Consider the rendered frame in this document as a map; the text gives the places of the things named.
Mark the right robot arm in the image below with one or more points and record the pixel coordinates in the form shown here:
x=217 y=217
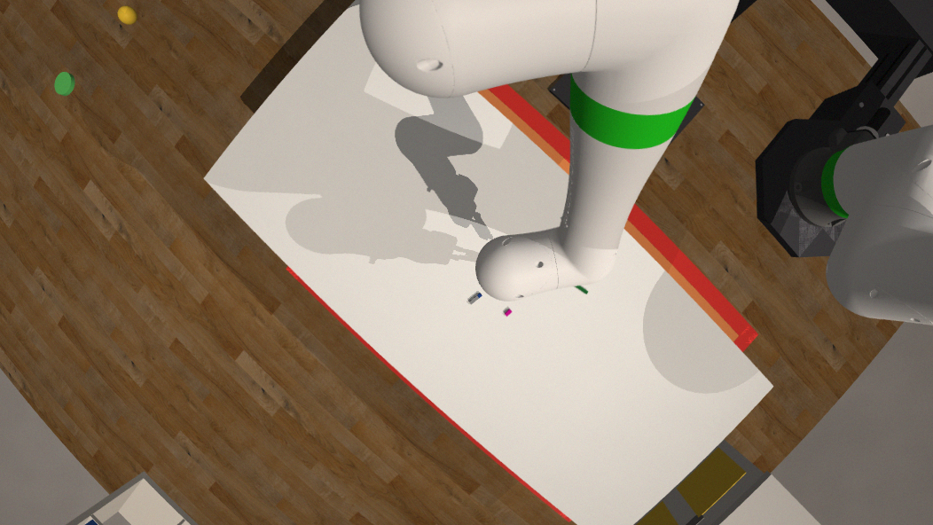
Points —
x=636 y=67

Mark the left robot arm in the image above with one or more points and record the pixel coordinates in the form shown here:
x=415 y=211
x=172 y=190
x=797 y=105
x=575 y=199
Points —
x=882 y=263

